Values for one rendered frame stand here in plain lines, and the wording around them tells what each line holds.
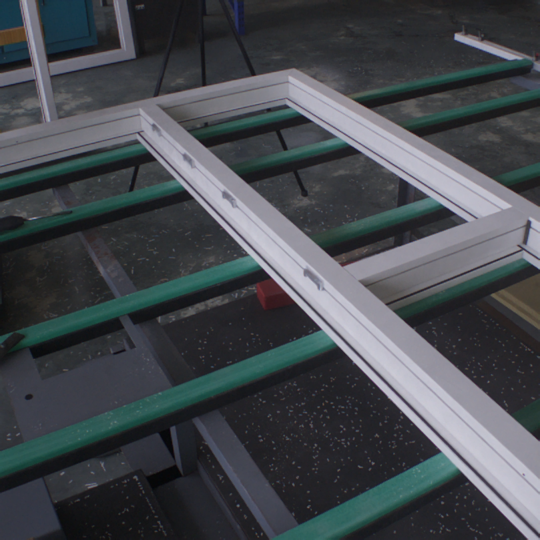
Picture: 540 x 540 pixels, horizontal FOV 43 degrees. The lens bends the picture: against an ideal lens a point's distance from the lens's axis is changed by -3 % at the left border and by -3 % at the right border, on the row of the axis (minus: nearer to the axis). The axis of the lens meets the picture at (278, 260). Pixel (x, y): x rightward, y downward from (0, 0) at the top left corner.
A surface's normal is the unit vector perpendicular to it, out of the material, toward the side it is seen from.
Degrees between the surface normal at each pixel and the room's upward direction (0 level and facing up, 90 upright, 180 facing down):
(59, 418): 0
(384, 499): 0
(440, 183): 90
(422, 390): 90
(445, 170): 90
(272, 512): 0
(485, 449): 90
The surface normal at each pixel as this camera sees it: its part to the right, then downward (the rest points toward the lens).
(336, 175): -0.01, -0.83
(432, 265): 0.50, 0.48
